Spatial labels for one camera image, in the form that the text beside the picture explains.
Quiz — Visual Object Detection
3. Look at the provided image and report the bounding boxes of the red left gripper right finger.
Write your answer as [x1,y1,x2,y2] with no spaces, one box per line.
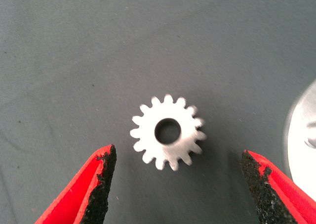
[239,149,316,224]

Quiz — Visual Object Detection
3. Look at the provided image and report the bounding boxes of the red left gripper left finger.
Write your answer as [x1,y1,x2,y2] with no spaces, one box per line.
[34,144,118,224]

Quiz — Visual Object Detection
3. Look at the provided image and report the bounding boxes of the steel planetary gear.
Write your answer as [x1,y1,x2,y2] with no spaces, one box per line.
[129,93,207,172]

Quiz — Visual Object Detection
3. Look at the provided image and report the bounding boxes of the round metal carrier plate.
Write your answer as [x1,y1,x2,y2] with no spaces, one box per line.
[282,78,316,202]

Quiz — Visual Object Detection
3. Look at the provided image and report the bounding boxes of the dark grey table cloth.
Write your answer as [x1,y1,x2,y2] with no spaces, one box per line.
[0,0,316,224]

